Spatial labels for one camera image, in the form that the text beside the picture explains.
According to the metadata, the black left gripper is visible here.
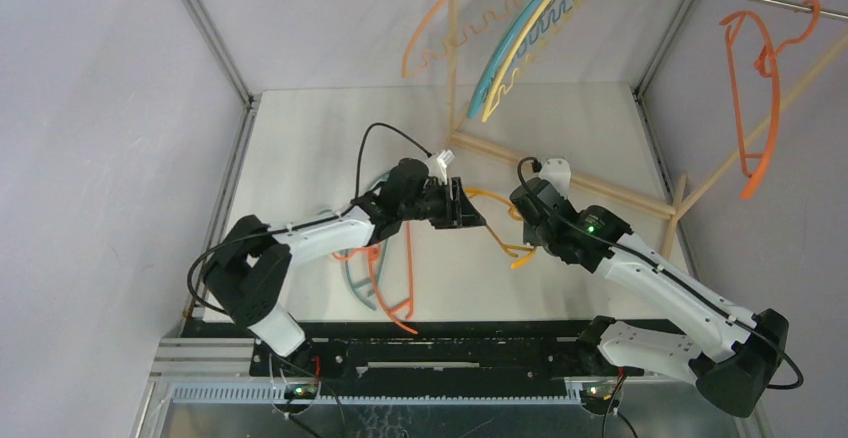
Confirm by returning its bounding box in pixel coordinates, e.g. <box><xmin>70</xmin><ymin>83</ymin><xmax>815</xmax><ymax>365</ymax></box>
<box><xmin>399</xmin><ymin>178</ymin><xmax>485</xmax><ymax>230</ymax></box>

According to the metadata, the pale yellow wavy hanger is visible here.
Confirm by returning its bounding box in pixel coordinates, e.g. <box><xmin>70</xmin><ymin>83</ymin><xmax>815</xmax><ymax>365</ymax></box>
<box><xmin>466</xmin><ymin>0</ymin><xmax>585</xmax><ymax>122</ymax></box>

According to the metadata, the light blue wavy hanger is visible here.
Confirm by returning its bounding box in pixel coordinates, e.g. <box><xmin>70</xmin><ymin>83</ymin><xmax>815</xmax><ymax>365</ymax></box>
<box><xmin>466</xmin><ymin>0</ymin><xmax>577</xmax><ymax>119</ymax></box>

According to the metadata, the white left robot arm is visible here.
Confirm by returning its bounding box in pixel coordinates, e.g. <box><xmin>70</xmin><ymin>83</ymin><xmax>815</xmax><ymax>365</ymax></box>
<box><xmin>200</xmin><ymin>158</ymin><xmax>486</xmax><ymax>375</ymax></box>

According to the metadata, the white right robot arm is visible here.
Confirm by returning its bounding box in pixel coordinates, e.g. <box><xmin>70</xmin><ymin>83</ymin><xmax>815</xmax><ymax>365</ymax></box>
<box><xmin>510</xmin><ymin>178</ymin><xmax>789</xmax><ymax>418</ymax></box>

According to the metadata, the teal plastic hanger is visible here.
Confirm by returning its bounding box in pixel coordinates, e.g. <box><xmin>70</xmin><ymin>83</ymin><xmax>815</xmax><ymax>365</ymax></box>
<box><xmin>317</xmin><ymin>173</ymin><xmax>392</xmax><ymax>312</ymax></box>

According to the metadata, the peach wavy hanger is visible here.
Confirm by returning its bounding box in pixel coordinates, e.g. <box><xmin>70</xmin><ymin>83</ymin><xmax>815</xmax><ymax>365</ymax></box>
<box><xmin>401</xmin><ymin>0</ymin><xmax>525</xmax><ymax>78</ymax></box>

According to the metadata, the right circuit board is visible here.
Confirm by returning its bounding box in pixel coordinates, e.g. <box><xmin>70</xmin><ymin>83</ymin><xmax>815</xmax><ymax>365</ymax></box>
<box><xmin>580</xmin><ymin>383</ymin><xmax>620</xmax><ymax>416</ymax></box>

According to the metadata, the circuit board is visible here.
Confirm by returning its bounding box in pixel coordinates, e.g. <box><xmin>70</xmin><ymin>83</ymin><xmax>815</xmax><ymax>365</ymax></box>
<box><xmin>580</xmin><ymin>383</ymin><xmax>620</xmax><ymax>416</ymax></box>
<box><xmin>283</xmin><ymin>382</ymin><xmax>322</xmax><ymax>404</ymax></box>

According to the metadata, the left circuit board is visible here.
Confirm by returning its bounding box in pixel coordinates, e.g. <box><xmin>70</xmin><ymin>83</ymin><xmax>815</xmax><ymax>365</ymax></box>
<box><xmin>283</xmin><ymin>382</ymin><xmax>322</xmax><ymax>404</ymax></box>

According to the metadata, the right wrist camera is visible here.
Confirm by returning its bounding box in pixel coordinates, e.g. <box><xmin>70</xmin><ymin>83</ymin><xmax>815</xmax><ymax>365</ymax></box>
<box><xmin>538</xmin><ymin>158</ymin><xmax>572</xmax><ymax>198</ymax></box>

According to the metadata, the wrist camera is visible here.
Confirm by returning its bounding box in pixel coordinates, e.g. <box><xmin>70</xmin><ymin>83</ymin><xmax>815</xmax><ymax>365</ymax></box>
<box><xmin>538</xmin><ymin>158</ymin><xmax>572</xmax><ymax>198</ymax></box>
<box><xmin>425</xmin><ymin>149</ymin><xmax>455</xmax><ymax>184</ymax></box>

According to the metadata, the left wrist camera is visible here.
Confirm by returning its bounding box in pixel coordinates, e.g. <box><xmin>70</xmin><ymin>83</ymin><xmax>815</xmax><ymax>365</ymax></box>
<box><xmin>425</xmin><ymin>149</ymin><xmax>455</xmax><ymax>184</ymax></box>

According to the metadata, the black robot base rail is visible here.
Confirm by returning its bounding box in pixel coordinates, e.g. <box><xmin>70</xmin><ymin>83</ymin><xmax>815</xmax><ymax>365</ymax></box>
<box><xmin>182</xmin><ymin>317</ymin><xmax>647</xmax><ymax>400</ymax></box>

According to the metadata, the wooden clothes rack frame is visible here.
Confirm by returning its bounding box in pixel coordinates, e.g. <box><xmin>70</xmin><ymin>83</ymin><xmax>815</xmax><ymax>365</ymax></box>
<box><xmin>447</xmin><ymin>0</ymin><xmax>847</xmax><ymax>258</ymax></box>

